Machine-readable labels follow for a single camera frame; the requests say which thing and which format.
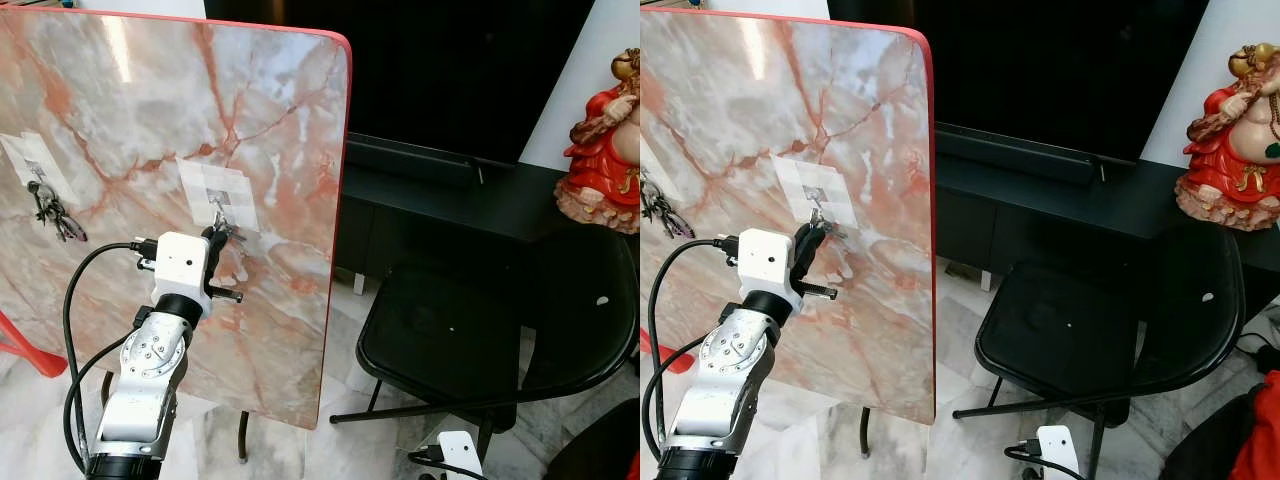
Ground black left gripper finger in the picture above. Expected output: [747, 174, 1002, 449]
[792, 222, 830, 286]
[201, 226, 231, 283]

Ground dark key bunch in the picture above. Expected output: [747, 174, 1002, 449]
[28, 180, 89, 244]
[640, 172, 696, 241]

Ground red plastic stool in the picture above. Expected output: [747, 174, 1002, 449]
[0, 308, 69, 379]
[640, 328, 693, 376]

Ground black soundbar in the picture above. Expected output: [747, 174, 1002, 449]
[345, 132, 486, 189]
[935, 122, 1106, 186]

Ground red gold buddha statue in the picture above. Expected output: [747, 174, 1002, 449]
[553, 47, 641, 236]
[1175, 42, 1280, 233]

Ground black low television console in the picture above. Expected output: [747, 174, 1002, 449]
[335, 130, 641, 291]
[932, 125, 1280, 301]

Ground black folding chair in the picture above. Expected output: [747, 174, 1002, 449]
[952, 225, 1249, 456]
[330, 225, 641, 461]

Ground black bag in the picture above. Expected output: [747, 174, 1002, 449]
[545, 398, 641, 480]
[1160, 385, 1261, 480]

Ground black television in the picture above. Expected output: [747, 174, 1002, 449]
[828, 0, 1211, 166]
[205, 0, 601, 166]

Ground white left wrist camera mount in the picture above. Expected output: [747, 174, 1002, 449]
[735, 228, 806, 301]
[150, 232, 216, 301]

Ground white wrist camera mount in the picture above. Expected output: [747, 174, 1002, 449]
[1036, 425, 1081, 480]
[735, 228, 806, 301]
[437, 430, 486, 480]
[150, 232, 216, 301]

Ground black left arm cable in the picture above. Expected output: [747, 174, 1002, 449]
[642, 236, 746, 463]
[60, 238, 161, 476]

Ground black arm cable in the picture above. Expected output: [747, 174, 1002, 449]
[1003, 443, 1076, 480]
[407, 448, 471, 480]
[60, 238, 161, 476]
[642, 236, 746, 463]

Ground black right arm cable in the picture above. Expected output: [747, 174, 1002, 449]
[407, 448, 471, 480]
[1003, 443, 1076, 480]

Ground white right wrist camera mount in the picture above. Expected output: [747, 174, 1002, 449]
[1036, 425, 1081, 480]
[437, 430, 486, 480]

